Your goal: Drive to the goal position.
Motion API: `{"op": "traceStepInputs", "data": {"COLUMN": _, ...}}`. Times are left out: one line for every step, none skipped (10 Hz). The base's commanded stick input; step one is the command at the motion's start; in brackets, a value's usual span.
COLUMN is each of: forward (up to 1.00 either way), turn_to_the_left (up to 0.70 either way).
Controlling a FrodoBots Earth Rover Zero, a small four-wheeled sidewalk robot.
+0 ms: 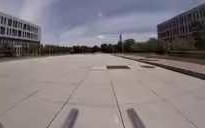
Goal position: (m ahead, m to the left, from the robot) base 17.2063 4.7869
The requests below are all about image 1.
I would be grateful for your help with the thin tower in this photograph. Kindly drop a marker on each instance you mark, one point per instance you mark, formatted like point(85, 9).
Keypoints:
point(120, 40)

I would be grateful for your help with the pale concrete slab pavement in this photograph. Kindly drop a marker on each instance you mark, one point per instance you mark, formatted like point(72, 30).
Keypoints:
point(90, 83)

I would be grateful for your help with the large dark drain grate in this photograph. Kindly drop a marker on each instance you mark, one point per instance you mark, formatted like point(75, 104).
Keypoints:
point(118, 67)

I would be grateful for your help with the dark green tree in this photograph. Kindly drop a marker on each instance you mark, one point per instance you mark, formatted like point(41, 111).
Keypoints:
point(201, 36)

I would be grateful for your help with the white banded office building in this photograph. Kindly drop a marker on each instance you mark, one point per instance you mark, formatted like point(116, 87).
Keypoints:
point(10, 31)

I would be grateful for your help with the dark grey office building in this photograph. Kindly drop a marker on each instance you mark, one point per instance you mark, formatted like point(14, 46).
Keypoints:
point(183, 23)

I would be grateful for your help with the row of trees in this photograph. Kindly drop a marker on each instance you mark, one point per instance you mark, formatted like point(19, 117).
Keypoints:
point(90, 49)

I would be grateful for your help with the small dark drain grate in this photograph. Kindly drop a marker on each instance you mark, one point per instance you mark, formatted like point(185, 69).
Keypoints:
point(147, 66)

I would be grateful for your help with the robot's own part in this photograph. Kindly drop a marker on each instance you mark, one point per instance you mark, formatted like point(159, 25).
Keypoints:
point(70, 119)
point(135, 119)

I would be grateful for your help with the pale side path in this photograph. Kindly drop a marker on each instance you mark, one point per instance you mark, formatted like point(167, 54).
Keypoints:
point(193, 67)

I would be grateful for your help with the dark kerb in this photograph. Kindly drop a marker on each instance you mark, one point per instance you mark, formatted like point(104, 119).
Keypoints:
point(183, 71)

